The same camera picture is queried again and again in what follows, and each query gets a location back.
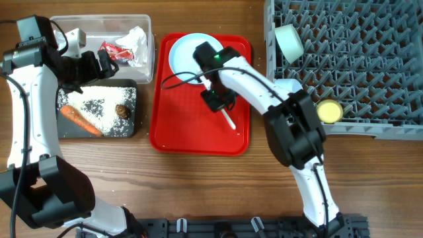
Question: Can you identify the black tray bin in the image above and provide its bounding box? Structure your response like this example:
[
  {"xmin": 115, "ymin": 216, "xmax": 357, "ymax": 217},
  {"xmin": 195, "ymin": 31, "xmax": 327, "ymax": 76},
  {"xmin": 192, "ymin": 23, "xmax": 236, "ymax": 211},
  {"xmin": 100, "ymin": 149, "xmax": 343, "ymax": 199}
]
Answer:
[{"xmin": 56, "ymin": 79, "xmax": 137, "ymax": 139}]

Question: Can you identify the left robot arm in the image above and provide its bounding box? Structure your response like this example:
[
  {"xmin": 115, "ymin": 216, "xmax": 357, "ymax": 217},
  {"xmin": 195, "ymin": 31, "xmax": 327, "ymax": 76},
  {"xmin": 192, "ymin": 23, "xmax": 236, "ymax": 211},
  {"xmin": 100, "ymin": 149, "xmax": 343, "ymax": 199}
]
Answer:
[{"xmin": 1, "ymin": 15, "xmax": 149, "ymax": 237}]

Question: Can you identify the white rice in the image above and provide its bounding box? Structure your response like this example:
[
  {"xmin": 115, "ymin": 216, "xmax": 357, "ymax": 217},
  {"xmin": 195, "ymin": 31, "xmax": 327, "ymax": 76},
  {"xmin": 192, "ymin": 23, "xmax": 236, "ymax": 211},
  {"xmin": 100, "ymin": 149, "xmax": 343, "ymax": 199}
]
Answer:
[{"xmin": 57, "ymin": 86, "xmax": 137, "ymax": 138}]

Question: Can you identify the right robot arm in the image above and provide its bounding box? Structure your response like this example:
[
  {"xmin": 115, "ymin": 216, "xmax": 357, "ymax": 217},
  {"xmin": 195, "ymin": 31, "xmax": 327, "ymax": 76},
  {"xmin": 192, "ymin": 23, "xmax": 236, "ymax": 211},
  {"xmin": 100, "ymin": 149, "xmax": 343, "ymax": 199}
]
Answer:
[{"xmin": 193, "ymin": 42, "xmax": 342, "ymax": 237}]

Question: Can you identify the red serving tray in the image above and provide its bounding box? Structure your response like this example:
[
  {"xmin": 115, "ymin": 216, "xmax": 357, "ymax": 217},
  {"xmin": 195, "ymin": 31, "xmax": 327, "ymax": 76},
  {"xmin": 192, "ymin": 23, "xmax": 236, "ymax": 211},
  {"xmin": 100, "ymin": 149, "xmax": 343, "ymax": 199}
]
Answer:
[{"xmin": 149, "ymin": 32, "xmax": 250, "ymax": 156}]

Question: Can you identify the grey dishwasher rack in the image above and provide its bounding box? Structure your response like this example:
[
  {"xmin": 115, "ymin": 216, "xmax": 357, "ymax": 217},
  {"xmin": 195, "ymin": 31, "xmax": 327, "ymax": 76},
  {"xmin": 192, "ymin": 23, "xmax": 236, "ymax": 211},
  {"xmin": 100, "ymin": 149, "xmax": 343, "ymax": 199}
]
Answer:
[{"xmin": 264, "ymin": 0, "xmax": 422, "ymax": 140}]

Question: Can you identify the brown mushroom piece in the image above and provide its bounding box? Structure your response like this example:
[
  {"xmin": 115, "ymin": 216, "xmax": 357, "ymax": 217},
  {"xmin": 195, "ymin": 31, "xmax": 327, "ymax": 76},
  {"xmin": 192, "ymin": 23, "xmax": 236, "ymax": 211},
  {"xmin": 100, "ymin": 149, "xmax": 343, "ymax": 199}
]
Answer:
[{"xmin": 115, "ymin": 104, "xmax": 131, "ymax": 119}]

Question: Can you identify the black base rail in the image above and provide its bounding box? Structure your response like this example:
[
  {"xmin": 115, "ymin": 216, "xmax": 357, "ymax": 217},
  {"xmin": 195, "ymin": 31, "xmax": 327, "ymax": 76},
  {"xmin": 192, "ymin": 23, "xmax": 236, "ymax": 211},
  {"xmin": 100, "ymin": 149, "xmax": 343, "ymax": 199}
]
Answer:
[{"xmin": 75, "ymin": 214, "xmax": 369, "ymax": 238}]

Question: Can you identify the white napkin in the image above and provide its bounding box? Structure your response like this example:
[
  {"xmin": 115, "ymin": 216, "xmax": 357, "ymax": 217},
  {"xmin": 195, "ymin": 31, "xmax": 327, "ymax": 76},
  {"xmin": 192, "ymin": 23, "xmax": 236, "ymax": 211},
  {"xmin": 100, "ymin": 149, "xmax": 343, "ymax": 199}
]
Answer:
[{"xmin": 115, "ymin": 26, "xmax": 148, "ymax": 67}]

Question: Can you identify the green bowl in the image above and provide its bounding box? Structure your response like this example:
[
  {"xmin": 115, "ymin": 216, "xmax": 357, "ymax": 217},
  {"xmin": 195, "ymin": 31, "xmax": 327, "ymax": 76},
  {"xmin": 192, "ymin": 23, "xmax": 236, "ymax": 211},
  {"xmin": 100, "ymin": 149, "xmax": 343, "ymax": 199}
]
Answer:
[{"xmin": 275, "ymin": 24, "xmax": 304, "ymax": 63}]

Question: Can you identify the light blue plate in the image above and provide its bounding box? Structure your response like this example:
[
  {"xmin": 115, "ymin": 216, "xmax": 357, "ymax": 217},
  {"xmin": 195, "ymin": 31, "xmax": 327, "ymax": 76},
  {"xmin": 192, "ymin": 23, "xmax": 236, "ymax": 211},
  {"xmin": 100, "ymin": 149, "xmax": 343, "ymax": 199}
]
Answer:
[{"xmin": 169, "ymin": 33, "xmax": 223, "ymax": 81}]

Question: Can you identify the light blue bowl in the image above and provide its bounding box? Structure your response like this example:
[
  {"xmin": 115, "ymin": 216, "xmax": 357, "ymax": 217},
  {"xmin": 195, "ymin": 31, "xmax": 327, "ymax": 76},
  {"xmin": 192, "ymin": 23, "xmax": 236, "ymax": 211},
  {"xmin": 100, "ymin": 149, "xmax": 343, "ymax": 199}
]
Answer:
[{"xmin": 274, "ymin": 79, "xmax": 303, "ymax": 93}]

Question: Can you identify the clear plastic bin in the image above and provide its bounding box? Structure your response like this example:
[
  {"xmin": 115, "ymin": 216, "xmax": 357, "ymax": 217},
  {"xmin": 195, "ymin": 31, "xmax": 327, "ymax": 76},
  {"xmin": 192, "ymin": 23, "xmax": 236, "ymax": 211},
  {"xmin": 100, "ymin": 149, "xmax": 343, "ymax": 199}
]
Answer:
[{"xmin": 51, "ymin": 15, "xmax": 155, "ymax": 84}]

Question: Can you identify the white plastic spoon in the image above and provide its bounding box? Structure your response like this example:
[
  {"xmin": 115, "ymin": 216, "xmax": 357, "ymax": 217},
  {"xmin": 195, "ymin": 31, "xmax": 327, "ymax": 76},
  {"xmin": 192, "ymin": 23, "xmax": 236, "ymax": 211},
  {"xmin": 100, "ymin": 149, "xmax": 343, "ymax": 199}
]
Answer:
[{"xmin": 198, "ymin": 71, "xmax": 237, "ymax": 131}]

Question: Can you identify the yellow plastic cup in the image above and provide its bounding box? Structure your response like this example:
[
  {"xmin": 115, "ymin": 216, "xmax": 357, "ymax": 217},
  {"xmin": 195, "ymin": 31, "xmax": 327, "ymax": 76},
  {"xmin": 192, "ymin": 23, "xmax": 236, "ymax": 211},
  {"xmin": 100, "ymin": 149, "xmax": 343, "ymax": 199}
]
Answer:
[{"xmin": 317, "ymin": 99, "xmax": 344, "ymax": 124}]

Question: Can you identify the orange carrot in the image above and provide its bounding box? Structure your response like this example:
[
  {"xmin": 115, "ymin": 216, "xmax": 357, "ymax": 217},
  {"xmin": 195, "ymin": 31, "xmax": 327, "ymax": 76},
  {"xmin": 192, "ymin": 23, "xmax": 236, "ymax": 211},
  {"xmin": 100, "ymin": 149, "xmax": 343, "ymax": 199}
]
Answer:
[{"xmin": 61, "ymin": 105, "xmax": 103, "ymax": 137}]

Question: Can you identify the red snack wrapper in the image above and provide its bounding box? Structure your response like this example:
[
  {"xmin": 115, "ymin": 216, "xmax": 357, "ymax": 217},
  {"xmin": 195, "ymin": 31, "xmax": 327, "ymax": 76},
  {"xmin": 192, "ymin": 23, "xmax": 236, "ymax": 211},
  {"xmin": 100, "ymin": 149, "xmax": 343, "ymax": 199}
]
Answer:
[{"xmin": 100, "ymin": 42, "xmax": 134, "ymax": 63}]

